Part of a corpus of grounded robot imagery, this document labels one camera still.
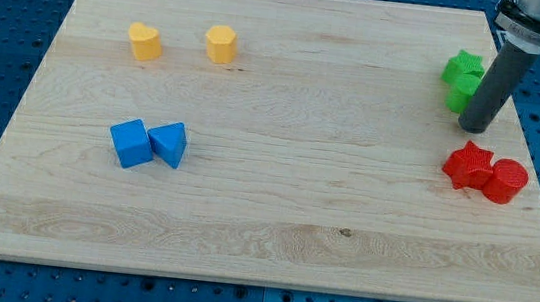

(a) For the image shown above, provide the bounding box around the yellow hexagon block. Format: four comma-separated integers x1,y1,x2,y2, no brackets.
205,25,238,64

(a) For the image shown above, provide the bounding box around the wooden board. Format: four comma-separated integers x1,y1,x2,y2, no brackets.
0,0,540,302

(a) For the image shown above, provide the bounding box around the blue triangle block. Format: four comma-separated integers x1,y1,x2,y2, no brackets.
147,122,187,169

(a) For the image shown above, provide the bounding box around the blue cube block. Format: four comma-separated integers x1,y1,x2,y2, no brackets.
109,119,154,168

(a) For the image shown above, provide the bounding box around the yellow heart block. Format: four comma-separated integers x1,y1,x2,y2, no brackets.
128,21,163,61

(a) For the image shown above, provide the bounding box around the green cylinder block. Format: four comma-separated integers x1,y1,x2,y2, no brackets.
445,74,482,114

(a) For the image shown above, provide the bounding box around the red star block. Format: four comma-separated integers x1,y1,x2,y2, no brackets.
442,140,494,190

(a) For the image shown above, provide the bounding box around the green star block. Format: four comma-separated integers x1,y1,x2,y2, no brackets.
441,49,485,85

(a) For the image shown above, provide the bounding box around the red cylinder block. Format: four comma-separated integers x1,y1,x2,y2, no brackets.
482,158,529,205

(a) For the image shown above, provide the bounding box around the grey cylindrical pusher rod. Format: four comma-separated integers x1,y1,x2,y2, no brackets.
458,40,540,134

